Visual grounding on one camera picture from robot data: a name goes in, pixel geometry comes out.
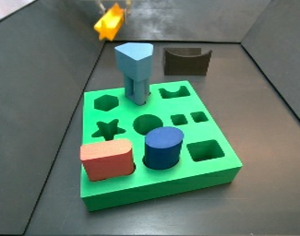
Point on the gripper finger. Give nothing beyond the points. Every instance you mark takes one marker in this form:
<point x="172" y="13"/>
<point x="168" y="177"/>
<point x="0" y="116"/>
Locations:
<point x="99" y="3"/>
<point x="127" y="8"/>

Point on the yellow star-shaped bar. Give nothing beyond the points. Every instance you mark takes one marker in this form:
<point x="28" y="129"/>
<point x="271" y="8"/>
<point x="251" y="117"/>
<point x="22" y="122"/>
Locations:
<point x="110" y="23"/>

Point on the black curved fixture stand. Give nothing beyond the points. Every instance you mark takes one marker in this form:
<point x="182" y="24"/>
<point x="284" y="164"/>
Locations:
<point x="186" y="61"/>

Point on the green shape sorter board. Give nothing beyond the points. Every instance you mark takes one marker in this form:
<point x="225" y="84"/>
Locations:
<point x="208" y="163"/>

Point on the light blue rounded-triangle peg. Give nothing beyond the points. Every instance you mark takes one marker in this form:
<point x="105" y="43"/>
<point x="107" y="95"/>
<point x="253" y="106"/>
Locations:
<point x="134" y="64"/>

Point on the dark blue cylinder peg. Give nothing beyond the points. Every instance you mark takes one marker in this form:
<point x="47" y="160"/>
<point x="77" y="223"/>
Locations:
<point x="162" y="147"/>

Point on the red rounded block peg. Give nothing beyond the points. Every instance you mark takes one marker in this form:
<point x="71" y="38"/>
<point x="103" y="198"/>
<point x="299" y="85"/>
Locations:
<point x="107" y="159"/>

